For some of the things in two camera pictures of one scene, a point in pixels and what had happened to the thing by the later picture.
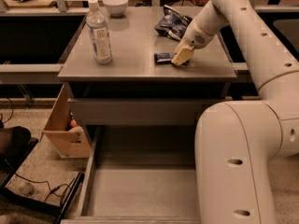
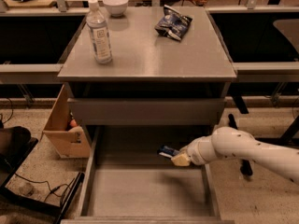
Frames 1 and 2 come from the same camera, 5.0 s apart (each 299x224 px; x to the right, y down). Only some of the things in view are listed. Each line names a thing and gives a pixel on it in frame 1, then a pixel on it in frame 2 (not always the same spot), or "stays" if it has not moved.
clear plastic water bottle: x=100 y=35 stays
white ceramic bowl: x=116 y=5 stays
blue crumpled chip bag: x=173 y=24 stays
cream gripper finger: x=183 y=55 -> x=180 y=160
